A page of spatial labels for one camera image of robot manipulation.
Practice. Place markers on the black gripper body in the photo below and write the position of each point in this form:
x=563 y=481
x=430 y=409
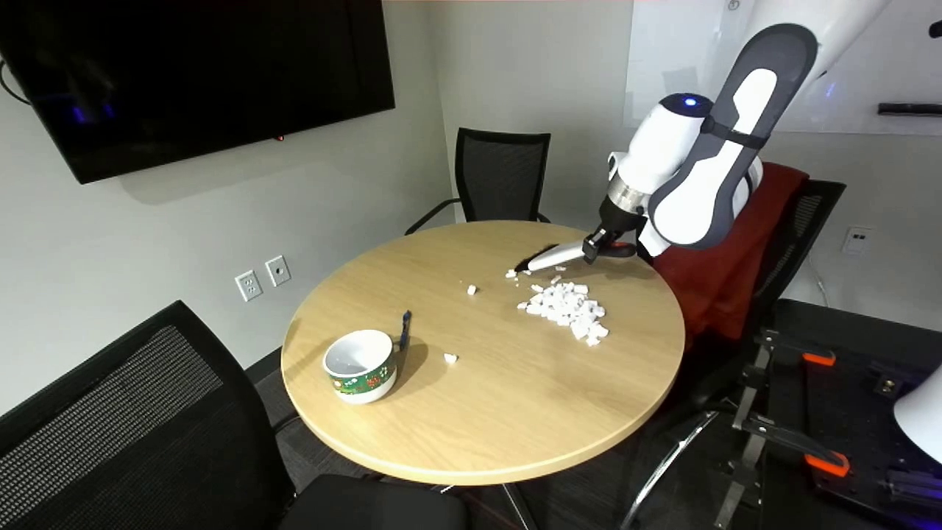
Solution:
x=617 y=226

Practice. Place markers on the black wall television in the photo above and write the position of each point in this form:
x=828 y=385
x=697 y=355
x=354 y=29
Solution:
x=196 y=67

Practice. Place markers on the black chair with chrome legs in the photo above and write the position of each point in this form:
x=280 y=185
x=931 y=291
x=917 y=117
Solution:
x=814 y=210

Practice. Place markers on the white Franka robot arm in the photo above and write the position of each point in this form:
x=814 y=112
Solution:
x=730 y=165

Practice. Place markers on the small dark utensil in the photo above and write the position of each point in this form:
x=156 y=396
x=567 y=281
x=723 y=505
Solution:
x=405 y=331

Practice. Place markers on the black whiteboard tray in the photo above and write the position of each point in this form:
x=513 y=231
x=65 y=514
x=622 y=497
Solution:
x=909 y=110

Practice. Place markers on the pile of white pieces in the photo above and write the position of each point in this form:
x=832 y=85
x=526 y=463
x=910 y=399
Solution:
x=570 y=306

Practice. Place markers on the red cloth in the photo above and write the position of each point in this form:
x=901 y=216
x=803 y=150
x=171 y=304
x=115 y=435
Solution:
x=726 y=284

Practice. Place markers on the small dark bowl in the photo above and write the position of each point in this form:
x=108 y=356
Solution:
x=368 y=377

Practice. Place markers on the white dome object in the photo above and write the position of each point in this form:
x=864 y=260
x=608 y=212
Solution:
x=922 y=416

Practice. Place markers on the black mesh office chair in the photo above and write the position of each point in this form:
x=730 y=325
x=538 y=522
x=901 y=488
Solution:
x=149 y=443
x=502 y=170

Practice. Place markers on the white wall outlet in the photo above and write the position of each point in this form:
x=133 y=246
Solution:
x=249 y=287
x=277 y=269

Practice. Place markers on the single white piece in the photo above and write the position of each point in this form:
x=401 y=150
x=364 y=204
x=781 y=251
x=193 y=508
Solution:
x=451 y=360
x=471 y=290
x=510 y=274

